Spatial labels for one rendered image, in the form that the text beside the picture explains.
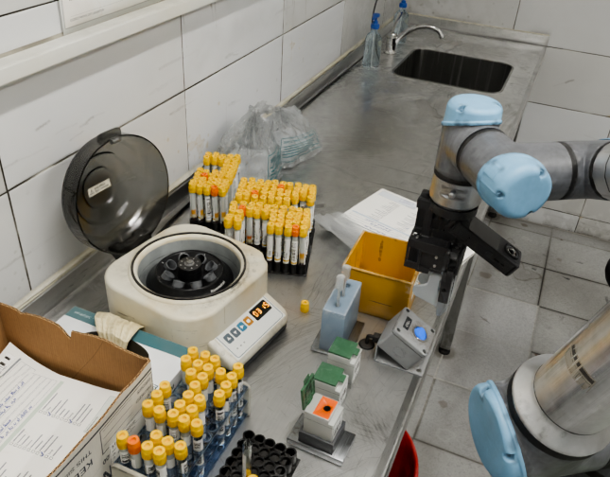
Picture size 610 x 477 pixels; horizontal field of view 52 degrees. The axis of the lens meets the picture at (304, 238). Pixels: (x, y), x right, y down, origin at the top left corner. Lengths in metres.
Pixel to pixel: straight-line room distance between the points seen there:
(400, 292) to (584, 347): 0.57
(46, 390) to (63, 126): 0.45
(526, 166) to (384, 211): 0.77
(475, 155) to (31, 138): 0.70
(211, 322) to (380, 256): 0.41
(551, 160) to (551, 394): 0.29
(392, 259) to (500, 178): 0.55
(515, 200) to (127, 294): 0.63
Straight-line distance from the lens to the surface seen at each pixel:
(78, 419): 0.97
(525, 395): 0.73
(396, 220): 1.48
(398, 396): 1.08
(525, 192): 0.78
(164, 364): 1.01
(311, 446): 0.97
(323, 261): 1.34
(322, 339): 1.10
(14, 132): 1.10
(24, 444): 0.96
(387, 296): 1.17
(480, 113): 0.85
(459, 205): 0.91
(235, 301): 1.06
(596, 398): 0.67
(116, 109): 1.28
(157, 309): 1.04
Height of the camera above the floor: 1.65
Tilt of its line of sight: 34 degrees down
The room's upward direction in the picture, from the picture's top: 4 degrees clockwise
